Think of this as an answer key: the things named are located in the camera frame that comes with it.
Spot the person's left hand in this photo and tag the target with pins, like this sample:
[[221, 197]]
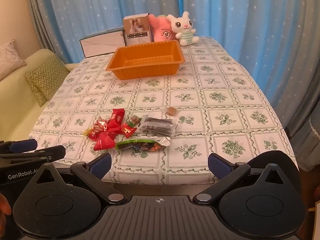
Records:
[[4, 208]]

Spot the red triangular snack packet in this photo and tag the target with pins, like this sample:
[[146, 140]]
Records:
[[105, 142]]

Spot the white flat cardboard box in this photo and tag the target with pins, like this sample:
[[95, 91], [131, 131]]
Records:
[[102, 45]]

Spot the pink star plush toy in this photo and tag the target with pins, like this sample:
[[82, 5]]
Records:
[[162, 30]]

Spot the beige patterned pillow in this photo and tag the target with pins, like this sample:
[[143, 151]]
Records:
[[8, 56]]

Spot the yellow green candy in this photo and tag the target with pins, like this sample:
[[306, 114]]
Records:
[[87, 131]]

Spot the blue starry curtain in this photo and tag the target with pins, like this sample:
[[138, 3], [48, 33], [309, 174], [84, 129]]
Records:
[[225, 10]]

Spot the green nut packet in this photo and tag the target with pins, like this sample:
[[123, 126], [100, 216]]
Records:
[[140, 145]]

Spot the red candy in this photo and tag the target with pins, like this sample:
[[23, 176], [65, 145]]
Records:
[[127, 130], [101, 124], [94, 136]]

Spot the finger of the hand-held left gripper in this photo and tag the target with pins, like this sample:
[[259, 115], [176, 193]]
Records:
[[26, 145], [53, 152]]

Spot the brown caramel candy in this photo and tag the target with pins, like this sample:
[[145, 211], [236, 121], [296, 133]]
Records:
[[171, 111]]

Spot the pale green sofa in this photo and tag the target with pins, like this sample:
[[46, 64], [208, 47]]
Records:
[[15, 110]]

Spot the white bunny plush toy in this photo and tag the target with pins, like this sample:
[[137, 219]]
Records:
[[183, 27]]

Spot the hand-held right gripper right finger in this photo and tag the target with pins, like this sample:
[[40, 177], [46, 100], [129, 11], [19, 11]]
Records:
[[219, 167]]

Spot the green zigzag pillow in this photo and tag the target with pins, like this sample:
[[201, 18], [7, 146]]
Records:
[[47, 76]]

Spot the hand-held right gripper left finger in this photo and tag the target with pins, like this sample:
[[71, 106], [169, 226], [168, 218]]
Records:
[[101, 167]]

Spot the dark snack packet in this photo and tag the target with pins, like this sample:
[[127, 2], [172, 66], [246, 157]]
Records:
[[157, 125]]

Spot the orange plastic tray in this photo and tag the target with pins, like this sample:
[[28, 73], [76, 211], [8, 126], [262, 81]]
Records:
[[125, 70]]

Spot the brown product box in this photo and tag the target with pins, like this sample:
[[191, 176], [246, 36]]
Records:
[[137, 31]]

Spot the tall red snack packet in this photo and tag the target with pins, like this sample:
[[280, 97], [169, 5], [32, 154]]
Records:
[[117, 120]]

